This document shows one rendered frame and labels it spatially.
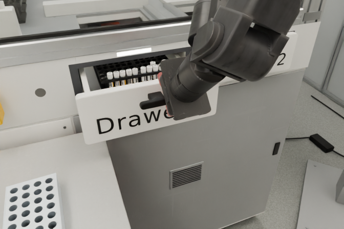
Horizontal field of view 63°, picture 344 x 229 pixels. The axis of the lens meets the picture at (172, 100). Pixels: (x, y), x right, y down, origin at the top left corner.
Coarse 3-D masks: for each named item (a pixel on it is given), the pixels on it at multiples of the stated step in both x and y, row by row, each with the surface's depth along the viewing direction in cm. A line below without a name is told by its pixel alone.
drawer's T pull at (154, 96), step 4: (156, 92) 55; (160, 92) 55; (148, 96) 54; (152, 96) 54; (156, 96) 54; (160, 96) 54; (148, 100) 52; (152, 100) 52; (156, 100) 52; (160, 100) 52; (164, 100) 53; (140, 104) 52; (144, 104) 52; (148, 104) 52; (152, 104) 52; (156, 104) 52; (160, 104) 53; (164, 104) 53; (144, 108) 52; (148, 108) 52
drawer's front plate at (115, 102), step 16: (80, 96) 51; (96, 96) 51; (112, 96) 52; (128, 96) 54; (144, 96) 55; (208, 96) 61; (80, 112) 52; (96, 112) 53; (112, 112) 54; (128, 112) 56; (144, 112) 57; (160, 112) 58; (208, 112) 63; (96, 128) 55; (128, 128) 58; (144, 128) 59
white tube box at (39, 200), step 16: (48, 176) 52; (16, 192) 49; (32, 192) 49; (48, 192) 49; (16, 208) 47; (32, 208) 46; (48, 208) 47; (16, 224) 44; (32, 224) 44; (48, 224) 44; (64, 224) 48
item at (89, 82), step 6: (168, 54) 78; (174, 54) 74; (90, 66) 81; (78, 72) 70; (84, 72) 66; (90, 72) 78; (84, 78) 63; (90, 78) 75; (96, 78) 75; (84, 84) 61; (90, 84) 73; (96, 84) 73; (84, 90) 59; (90, 90) 70
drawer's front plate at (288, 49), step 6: (288, 36) 77; (294, 36) 78; (288, 42) 78; (294, 42) 79; (288, 48) 79; (294, 48) 80; (288, 54) 81; (276, 60) 80; (288, 60) 82; (276, 66) 81; (282, 66) 82; (288, 66) 83; (270, 72) 82; (228, 78) 77
